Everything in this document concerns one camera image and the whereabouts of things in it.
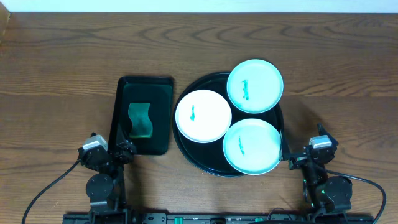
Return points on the white plate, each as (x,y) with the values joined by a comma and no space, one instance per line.
(203,116)

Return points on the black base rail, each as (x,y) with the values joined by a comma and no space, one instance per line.
(162,218)

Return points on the rectangular black tray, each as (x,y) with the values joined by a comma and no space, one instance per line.
(158,91)

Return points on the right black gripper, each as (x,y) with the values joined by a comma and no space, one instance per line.
(298,160)

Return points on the mint green plate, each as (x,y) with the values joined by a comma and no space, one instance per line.
(255,86)
(252,146)

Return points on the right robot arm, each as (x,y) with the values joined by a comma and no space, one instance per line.
(327,194)

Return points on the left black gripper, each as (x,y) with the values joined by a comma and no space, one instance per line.
(123,149)

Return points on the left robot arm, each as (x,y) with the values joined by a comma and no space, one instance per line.
(106,189)

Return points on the green scrubbing sponge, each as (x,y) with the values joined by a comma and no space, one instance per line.
(142,126)

